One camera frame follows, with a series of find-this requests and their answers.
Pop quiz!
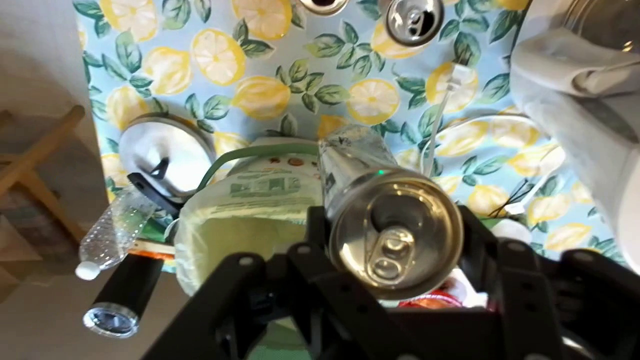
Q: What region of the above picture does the orange strip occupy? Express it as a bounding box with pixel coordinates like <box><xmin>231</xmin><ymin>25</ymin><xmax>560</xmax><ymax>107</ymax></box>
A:
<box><xmin>127</xmin><ymin>240</ymin><xmax>177</xmax><ymax>262</ymax></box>

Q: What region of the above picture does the silver drink can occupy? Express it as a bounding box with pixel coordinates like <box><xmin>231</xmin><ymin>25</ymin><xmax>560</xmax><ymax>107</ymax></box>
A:
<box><xmin>318</xmin><ymin>128</ymin><xmax>465</xmax><ymax>303</ymax></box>
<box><xmin>384</xmin><ymin>0</ymin><xmax>445</xmax><ymax>49</ymax></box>

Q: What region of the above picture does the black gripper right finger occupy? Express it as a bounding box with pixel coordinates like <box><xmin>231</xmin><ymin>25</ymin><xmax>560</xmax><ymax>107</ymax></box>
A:
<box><xmin>458</xmin><ymin>206</ymin><xmax>567</xmax><ymax>360</ymax></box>

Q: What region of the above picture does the green packet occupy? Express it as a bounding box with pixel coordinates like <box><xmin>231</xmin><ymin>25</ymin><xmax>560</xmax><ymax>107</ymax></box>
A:
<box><xmin>121</xmin><ymin>206</ymin><xmax>179</xmax><ymax>247</ymax></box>

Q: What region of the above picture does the shiny metal kettle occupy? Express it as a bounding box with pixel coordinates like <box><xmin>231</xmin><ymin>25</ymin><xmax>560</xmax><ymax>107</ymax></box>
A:
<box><xmin>118</xmin><ymin>112</ymin><xmax>217</xmax><ymax>210</ymax></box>

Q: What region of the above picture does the wooden lattice back chair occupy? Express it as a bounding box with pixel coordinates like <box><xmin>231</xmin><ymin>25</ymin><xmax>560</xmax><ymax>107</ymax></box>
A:
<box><xmin>0</xmin><ymin>104</ymin><xmax>88</xmax><ymax>247</ymax></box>

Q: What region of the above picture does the white power cord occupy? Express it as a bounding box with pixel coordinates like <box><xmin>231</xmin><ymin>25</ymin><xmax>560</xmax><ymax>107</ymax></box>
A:
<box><xmin>420</xmin><ymin>60</ymin><xmax>469</xmax><ymax>173</ymax></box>

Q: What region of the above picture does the white coffee maker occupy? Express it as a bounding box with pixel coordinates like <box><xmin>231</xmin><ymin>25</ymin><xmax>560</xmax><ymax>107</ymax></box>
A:
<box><xmin>508</xmin><ymin>0</ymin><xmax>640</xmax><ymax>277</ymax></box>

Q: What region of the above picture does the lemon print tablecloth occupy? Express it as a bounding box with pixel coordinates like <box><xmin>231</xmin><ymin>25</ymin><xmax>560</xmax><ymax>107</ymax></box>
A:
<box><xmin>69</xmin><ymin>0</ymin><xmax>628</xmax><ymax>268</ymax></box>

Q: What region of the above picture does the clear plastic water bottle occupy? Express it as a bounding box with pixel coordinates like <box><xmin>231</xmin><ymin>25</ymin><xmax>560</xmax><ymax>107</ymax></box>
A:
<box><xmin>73</xmin><ymin>189</ymin><xmax>168</xmax><ymax>282</ymax></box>

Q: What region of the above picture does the black cylinder with lens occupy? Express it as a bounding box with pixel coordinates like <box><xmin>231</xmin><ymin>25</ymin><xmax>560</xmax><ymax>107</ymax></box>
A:
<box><xmin>82</xmin><ymin>252</ymin><xmax>165</xmax><ymax>340</ymax></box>

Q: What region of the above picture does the red bowl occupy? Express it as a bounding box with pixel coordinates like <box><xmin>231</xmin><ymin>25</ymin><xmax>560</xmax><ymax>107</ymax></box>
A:
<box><xmin>397</xmin><ymin>291</ymin><xmax>467</xmax><ymax>312</ymax></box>

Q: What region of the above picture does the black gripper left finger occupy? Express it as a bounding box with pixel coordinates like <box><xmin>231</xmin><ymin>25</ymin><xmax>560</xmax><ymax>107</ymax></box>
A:
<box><xmin>141</xmin><ymin>206</ymin><xmax>347</xmax><ymax>360</ymax></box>

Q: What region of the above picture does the translucent bin liner bag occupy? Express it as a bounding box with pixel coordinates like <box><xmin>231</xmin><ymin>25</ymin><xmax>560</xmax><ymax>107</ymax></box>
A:
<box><xmin>174</xmin><ymin>189</ymin><xmax>324</xmax><ymax>299</ymax></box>

